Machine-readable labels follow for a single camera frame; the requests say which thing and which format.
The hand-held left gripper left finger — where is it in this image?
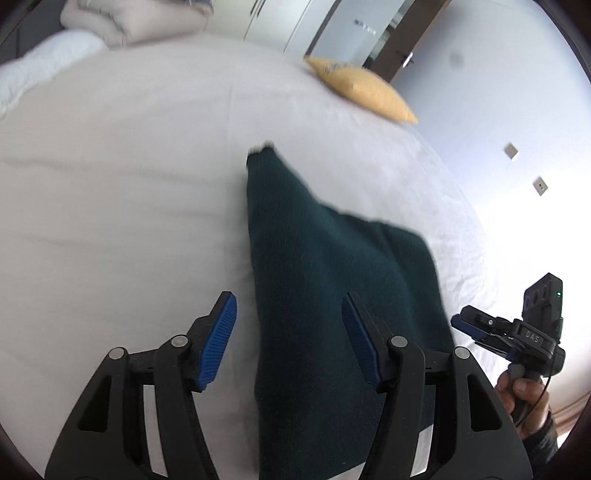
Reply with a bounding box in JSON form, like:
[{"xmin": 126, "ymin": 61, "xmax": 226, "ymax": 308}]
[{"xmin": 44, "ymin": 291, "xmax": 238, "ymax": 480}]

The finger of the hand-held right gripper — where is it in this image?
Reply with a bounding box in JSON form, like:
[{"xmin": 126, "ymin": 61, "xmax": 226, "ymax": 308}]
[
  {"xmin": 450, "ymin": 305, "xmax": 517, "ymax": 341},
  {"xmin": 470, "ymin": 338, "xmax": 519, "ymax": 361}
]

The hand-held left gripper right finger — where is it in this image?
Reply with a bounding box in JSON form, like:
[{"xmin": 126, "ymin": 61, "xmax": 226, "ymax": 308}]
[{"xmin": 342, "ymin": 292, "xmax": 535, "ymax": 480}]

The dark green knit sweater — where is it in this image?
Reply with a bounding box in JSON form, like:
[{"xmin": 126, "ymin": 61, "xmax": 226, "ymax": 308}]
[{"xmin": 245, "ymin": 143, "xmax": 459, "ymax": 480}]

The person's right forearm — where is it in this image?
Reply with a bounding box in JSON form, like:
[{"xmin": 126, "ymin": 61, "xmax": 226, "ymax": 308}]
[{"xmin": 522, "ymin": 410, "xmax": 570, "ymax": 465}]

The person's right hand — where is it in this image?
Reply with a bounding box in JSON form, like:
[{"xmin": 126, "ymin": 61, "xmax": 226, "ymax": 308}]
[{"xmin": 496, "ymin": 369, "xmax": 553, "ymax": 440}]

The white bed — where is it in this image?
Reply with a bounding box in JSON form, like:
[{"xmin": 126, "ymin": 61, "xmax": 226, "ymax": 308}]
[{"xmin": 0, "ymin": 34, "xmax": 505, "ymax": 480}]

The yellow pillow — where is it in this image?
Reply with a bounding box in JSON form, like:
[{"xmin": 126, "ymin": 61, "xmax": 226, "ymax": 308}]
[{"xmin": 303, "ymin": 55, "xmax": 419, "ymax": 125}]

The brown framed door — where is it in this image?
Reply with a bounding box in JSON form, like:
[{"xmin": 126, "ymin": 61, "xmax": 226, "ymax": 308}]
[{"xmin": 308, "ymin": 0, "xmax": 452, "ymax": 85}]

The cream wardrobe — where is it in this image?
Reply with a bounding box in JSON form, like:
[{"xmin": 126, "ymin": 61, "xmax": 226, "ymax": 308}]
[{"xmin": 242, "ymin": 0, "xmax": 343, "ymax": 57}]

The white pillow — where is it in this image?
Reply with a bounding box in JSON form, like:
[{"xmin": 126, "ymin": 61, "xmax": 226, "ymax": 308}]
[{"xmin": 0, "ymin": 30, "xmax": 108, "ymax": 117}]

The folded beige duvet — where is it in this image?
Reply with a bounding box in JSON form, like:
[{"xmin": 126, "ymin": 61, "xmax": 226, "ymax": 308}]
[{"xmin": 60, "ymin": 0, "xmax": 214, "ymax": 47}]

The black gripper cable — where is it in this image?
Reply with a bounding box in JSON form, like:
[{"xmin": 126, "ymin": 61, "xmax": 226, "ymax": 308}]
[{"xmin": 518, "ymin": 375, "xmax": 551, "ymax": 426}]

